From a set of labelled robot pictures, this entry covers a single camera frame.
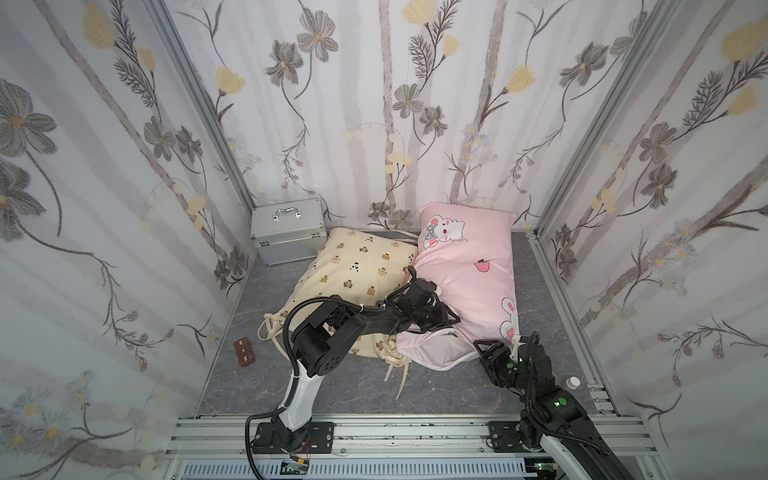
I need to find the cream bear print pillow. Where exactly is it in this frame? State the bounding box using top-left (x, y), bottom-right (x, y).
top-left (257, 226), bottom-right (419, 382)

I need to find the pink cartoon print pillow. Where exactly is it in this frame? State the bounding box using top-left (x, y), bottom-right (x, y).
top-left (396, 202), bottom-right (521, 371)

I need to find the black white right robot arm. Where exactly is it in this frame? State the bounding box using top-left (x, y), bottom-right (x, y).
top-left (473, 333), bottom-right (632, 479)

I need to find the small white capped bottle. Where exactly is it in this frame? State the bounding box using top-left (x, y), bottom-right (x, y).
top-left (564, 376), bottom-right (582, 391)

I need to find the white ribbed vent strip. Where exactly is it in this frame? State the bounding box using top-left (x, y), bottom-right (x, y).
top-left (179, 458), bottom-right (535, 480)

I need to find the silver aluminium case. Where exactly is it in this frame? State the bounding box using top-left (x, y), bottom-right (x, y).
top-left (250, 198), bottom-right (327, 266)

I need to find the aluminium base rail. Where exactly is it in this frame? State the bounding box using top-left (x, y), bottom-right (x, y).
top-left (161, 412), bottom-right (667, 480)

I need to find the brown wall socket block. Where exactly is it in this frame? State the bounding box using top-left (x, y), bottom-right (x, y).
top-left (233, 337), bottom-right (255, 368)

